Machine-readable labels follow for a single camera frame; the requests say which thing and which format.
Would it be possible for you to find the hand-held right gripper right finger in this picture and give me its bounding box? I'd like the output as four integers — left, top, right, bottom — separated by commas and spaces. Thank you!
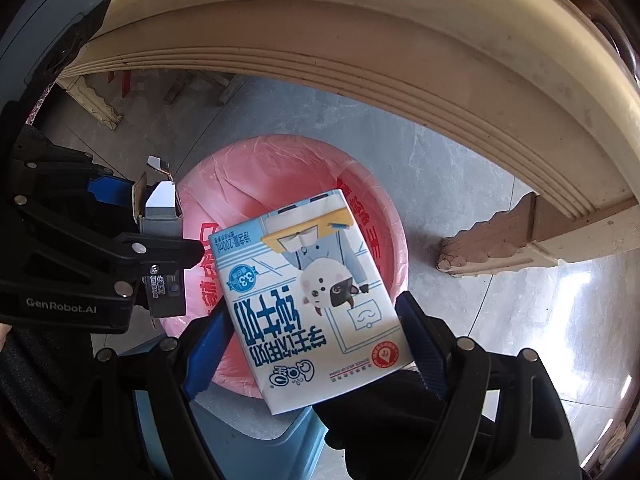
394, 291, 583, 480

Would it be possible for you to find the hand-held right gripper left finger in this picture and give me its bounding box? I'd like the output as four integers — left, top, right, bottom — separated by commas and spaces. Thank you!
52, 304, 236, 480

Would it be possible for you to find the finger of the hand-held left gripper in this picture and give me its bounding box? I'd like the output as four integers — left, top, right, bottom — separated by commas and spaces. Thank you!
0, 199, 203, 335
10, 125, 140, 221

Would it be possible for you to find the small grey cardboard box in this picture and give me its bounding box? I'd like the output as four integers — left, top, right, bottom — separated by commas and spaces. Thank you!
131, 155, 190, 322

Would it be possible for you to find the white and blue milk carton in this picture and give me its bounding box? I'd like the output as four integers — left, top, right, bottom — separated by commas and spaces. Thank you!
207, 187, 416, 416

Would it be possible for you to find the bin with pink bag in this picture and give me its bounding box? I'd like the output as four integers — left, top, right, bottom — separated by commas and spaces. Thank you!
162, 135, 411, 400

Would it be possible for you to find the red stool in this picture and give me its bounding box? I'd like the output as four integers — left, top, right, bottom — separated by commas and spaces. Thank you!
106, 69, 133, 102

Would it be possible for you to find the light blue plastic stool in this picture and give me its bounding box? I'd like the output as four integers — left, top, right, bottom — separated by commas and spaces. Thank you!
134, 344, 328, 480

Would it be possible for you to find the wooden stool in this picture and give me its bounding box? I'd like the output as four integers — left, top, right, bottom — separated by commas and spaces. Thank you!
164, 70, 236, 107

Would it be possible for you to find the cream round table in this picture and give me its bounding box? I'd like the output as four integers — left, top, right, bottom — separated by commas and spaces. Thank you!
60, 0, 640, 281

